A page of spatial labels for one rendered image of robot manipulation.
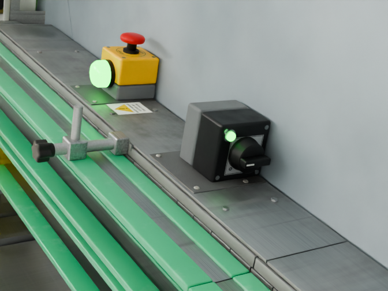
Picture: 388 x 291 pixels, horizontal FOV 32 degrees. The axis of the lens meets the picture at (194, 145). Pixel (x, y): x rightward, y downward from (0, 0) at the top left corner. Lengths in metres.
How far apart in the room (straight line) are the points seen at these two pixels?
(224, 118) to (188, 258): 0.21
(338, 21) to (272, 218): 0.24
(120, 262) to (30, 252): 0.43
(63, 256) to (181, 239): 0.29
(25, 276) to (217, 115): 0.50
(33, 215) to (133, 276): 0.33
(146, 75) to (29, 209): 0.29
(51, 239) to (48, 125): 0.17
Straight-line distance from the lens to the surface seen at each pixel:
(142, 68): 1.08
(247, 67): 0.91
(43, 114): 1.04
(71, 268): 0.99
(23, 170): 1.08
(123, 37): 1.08
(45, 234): 1.06
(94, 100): 1.06
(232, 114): 0.86
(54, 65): 1.21
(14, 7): 1.50
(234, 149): 0.84
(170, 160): 0.89
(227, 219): 0.78
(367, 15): 0.76
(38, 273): 1.20
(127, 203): 0.81
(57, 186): 0.99
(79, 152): 0.90
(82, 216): 0.92
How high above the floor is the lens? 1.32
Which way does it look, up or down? 33 degrees down
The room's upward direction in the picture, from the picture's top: 96 degrees counter-clockwise
